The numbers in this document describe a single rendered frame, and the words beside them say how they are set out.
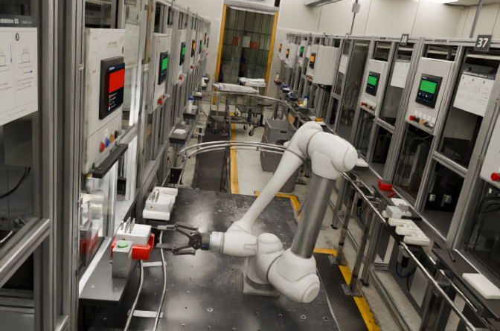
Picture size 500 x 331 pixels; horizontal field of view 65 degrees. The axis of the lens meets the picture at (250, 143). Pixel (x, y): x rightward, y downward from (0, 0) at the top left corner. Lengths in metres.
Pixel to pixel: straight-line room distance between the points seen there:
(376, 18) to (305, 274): 9.39
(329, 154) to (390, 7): 9.38
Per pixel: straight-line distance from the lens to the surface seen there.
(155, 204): 2.22
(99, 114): 1.43
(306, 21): 10.29
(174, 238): 2.39
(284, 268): 1.82
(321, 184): 1.70
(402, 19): 11.02
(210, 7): 10.13
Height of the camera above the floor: 1.88
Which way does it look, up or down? 15 degrees down
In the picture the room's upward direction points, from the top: 8 degrees clockwise
